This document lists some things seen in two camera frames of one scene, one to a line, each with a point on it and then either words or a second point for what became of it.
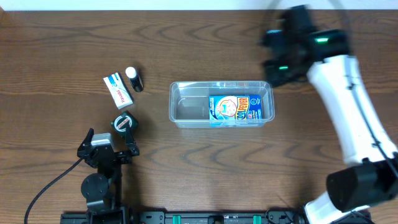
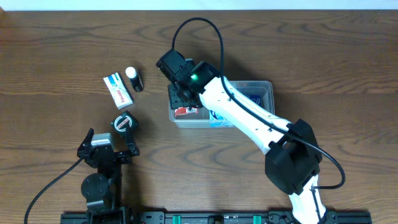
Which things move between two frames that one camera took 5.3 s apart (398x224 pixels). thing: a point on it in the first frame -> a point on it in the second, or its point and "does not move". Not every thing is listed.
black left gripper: x=109 y=154 does not move
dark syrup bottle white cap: x=134 y=79 does not move
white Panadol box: x=120 y=93 does not move
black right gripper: x=274 y=73 -> x=179 y=101
